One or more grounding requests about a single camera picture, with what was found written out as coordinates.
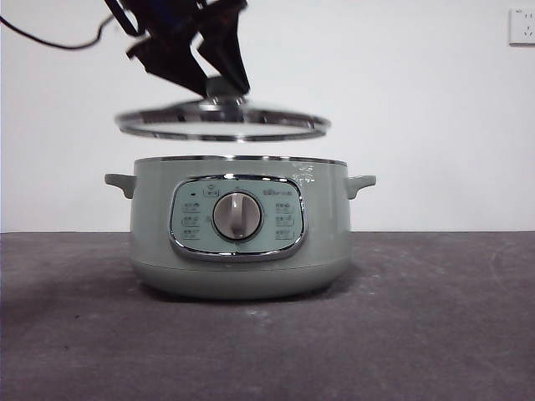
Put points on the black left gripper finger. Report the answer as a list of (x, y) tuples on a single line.
[(227, 50), (175, 62)]

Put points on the glass lid with green knob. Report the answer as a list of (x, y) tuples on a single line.
[(218, 101)]

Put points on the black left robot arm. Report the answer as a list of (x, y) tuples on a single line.
[(167, 16)]

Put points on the sage green electric cooking pot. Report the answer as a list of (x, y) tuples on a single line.
[(159, 209)]

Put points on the white wall socket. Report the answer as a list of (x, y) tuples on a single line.
[(523, 27)]

